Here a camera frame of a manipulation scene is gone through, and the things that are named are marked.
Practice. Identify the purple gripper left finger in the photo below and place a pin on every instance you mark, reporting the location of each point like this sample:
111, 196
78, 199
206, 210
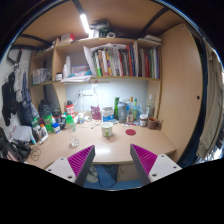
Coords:
74, 168

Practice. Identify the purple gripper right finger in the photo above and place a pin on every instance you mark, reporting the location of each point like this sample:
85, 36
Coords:
151, 167

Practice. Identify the red round coaster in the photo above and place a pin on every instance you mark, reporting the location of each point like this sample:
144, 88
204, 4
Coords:
130, 132

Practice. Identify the clear bottle green cap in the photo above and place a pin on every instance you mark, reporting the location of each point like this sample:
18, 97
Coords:
71, 127

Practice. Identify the white lidded jar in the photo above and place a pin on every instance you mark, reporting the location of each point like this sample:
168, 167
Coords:
143, 120

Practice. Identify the brown ceramic mug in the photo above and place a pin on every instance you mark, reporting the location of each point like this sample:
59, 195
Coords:
153, 123

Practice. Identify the small white bottle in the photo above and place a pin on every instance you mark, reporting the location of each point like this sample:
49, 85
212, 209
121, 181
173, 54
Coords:
80, 118

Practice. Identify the red white canister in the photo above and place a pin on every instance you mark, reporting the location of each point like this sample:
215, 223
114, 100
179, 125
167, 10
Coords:
70, 108

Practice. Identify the clear glass bottle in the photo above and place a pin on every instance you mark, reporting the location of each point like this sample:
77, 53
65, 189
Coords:
151, 106

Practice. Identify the pink snack bag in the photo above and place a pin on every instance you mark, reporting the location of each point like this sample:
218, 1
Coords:
95, 111

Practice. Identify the white blue box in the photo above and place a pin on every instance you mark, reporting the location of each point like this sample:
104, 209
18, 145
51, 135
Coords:
107, 114

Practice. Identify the green glass bottle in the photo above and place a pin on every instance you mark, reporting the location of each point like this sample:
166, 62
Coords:
116, 108

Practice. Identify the grey shaker bottle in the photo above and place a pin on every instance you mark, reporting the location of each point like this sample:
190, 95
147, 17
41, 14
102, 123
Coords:
122, 111

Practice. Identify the black bag on desk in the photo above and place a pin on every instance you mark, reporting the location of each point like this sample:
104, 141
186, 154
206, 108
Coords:
12, 151

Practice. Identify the white power strip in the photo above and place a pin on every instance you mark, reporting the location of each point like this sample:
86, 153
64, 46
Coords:
88, 92

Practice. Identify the hanging dark clothes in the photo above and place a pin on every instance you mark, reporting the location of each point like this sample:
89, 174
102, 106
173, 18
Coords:
16, 96

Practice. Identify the clear plastic storage box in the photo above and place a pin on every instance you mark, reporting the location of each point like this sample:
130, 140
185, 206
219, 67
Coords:
41, 75

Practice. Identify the white bottle on shelf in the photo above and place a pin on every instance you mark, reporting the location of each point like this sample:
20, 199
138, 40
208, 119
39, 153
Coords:
68, 65

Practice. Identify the wooden shelf unit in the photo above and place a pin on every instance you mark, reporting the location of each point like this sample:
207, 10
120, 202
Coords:
56, 56

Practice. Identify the row of books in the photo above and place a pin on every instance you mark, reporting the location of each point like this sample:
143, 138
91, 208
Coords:
129, 60

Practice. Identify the led light strip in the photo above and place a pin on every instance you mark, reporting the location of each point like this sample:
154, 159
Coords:
85, 23

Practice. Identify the white mug green handle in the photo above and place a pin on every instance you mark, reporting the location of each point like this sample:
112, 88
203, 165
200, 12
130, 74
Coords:
106, 128

